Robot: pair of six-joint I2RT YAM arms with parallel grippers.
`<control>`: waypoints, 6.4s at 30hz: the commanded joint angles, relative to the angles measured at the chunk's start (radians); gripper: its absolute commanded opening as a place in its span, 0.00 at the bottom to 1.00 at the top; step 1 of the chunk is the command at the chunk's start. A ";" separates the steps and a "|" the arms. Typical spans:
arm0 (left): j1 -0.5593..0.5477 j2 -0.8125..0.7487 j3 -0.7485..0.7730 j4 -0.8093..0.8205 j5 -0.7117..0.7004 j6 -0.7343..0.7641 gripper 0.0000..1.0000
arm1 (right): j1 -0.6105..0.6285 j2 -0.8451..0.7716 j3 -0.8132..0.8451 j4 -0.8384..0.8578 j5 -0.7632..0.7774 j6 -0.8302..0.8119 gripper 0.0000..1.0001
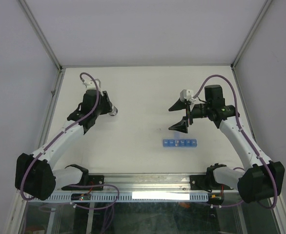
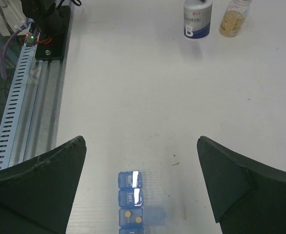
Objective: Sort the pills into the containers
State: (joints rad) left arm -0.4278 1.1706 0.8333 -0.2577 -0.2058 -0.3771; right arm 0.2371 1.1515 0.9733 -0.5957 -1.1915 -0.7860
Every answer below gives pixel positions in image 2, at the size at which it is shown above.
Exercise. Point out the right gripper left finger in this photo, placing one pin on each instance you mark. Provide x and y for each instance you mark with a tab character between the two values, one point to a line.
36	196

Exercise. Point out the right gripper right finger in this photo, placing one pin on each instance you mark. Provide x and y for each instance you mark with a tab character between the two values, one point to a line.
246	196

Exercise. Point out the blue weekly pill organizer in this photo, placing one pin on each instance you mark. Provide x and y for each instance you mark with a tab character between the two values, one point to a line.
131	198

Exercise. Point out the white cap pill bottle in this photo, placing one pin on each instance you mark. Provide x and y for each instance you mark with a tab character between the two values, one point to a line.
197	18

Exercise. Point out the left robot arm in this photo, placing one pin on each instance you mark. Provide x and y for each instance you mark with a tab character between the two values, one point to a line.
45	15

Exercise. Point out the tan round pill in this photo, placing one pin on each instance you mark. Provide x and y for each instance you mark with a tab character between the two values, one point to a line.
138	220
127	214

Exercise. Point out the amber pill bottle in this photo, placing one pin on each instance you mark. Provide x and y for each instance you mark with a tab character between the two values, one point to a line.
234	18

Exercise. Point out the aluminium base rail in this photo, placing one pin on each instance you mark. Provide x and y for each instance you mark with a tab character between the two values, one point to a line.
41	83

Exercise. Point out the white slotted cable duct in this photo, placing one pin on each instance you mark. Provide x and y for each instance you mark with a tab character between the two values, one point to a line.
11	115

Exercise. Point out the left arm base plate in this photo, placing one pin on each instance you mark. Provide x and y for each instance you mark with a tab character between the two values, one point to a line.
53	47

